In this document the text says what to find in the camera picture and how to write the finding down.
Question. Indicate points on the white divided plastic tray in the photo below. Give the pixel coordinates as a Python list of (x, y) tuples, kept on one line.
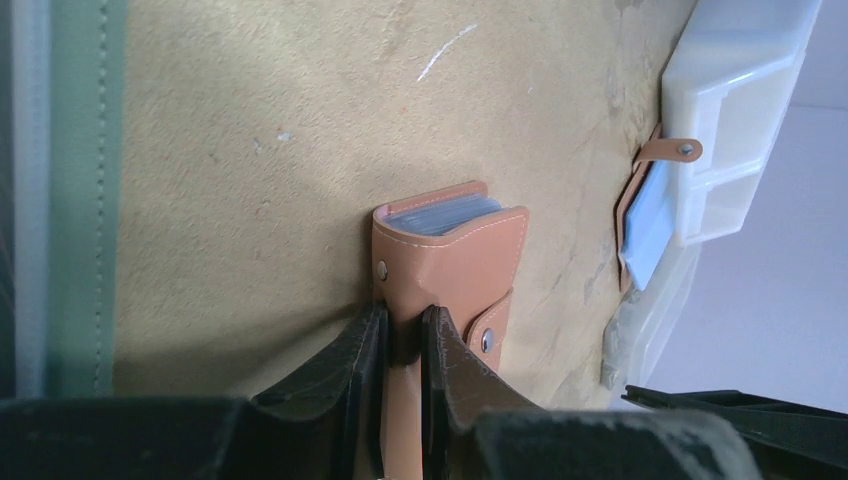
[(728, 85)]

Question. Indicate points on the clear plastic screw box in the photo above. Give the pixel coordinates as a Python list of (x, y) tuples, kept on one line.
[(636, 335)]

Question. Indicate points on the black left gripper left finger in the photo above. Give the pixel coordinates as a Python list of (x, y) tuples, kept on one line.
[(330, 408)]

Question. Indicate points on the aluminium frame rail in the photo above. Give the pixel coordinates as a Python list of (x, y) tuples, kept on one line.
[(788, 440)]

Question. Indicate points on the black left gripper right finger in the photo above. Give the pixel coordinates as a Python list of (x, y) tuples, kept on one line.
[(458, 389)]

